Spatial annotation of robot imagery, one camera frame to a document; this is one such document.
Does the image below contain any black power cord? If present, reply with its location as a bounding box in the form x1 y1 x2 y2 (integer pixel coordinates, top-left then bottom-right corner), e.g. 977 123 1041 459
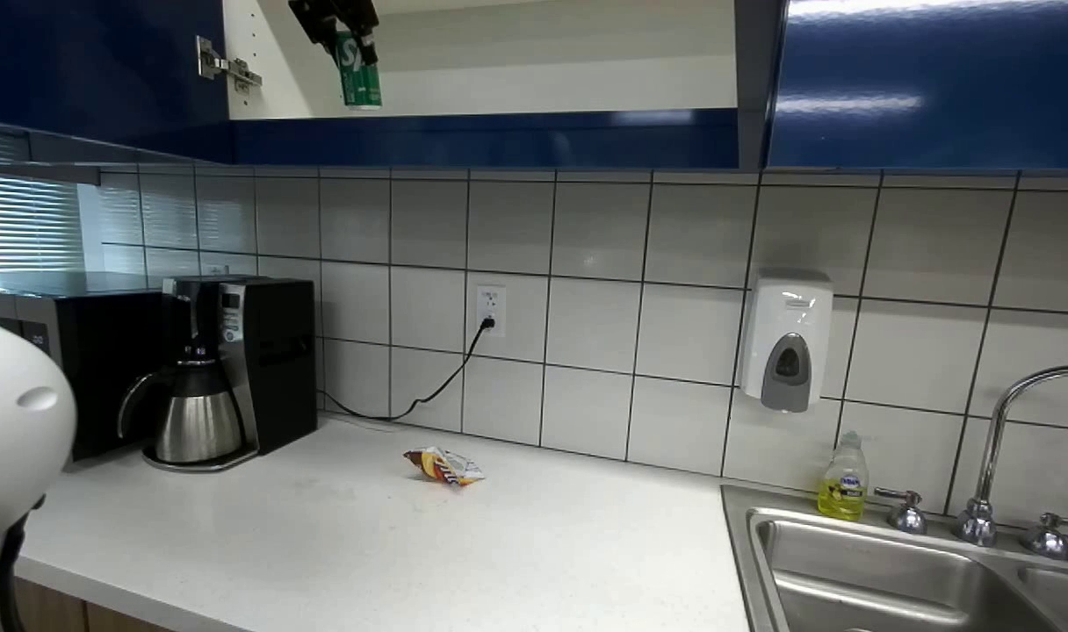
316 311 499 424

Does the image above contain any steel coffee carafe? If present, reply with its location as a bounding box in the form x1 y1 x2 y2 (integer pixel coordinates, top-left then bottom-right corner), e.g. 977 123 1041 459
111 336 256 474

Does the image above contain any metal cupboard hinge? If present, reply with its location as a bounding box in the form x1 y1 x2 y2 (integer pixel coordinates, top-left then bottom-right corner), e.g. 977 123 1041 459
193 31 265 90

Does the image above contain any wooden base cabinet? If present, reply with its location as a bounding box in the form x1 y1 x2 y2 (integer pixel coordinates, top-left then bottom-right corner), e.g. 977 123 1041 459
11 576 176 632

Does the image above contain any white wall soap dispenser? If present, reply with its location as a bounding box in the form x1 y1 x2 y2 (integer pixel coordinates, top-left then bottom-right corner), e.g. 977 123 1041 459
738 273 838 413

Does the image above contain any stainless steel microwave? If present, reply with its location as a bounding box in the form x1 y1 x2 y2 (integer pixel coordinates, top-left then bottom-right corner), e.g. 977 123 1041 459
0 285 183 462

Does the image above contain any chrome faucet handle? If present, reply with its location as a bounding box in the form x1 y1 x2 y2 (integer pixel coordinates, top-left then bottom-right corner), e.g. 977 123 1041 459
1026 508 1068 563
887 486 931 536

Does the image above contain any crumpled snack packet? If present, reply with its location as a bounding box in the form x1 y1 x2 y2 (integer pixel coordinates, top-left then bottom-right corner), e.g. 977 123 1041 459
401 442 489 493

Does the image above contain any blue cupboard door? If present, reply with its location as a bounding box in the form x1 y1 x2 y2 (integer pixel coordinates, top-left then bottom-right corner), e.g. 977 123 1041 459
0 0 236 167
768 0 1068 179

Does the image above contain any thick black cable bundle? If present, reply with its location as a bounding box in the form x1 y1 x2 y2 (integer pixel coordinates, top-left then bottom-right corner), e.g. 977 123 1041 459
0 494 51 632

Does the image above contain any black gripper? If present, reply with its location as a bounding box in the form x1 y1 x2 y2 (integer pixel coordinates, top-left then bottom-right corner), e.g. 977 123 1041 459
284 0 385 69

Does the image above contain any black coffee maker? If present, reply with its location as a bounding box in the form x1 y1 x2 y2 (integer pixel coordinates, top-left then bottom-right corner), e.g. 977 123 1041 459
163 273 325 459

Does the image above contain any green soda can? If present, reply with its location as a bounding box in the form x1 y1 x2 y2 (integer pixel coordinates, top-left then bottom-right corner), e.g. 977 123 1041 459
332 31 385 113

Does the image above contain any yellow dish soap bottle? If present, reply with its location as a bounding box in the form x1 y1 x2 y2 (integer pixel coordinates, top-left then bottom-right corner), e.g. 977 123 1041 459
813 428 874 525

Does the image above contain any stainless steel sink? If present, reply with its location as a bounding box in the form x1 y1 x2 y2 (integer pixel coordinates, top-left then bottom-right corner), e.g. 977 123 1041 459
722 481 1068 632

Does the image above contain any chrome faucet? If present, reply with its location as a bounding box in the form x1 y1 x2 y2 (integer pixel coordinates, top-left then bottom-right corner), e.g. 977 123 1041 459
953 361 1068 546

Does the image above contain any white wall outlet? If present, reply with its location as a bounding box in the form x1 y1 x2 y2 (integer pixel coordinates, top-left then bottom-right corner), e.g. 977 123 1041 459
472 281 514 344

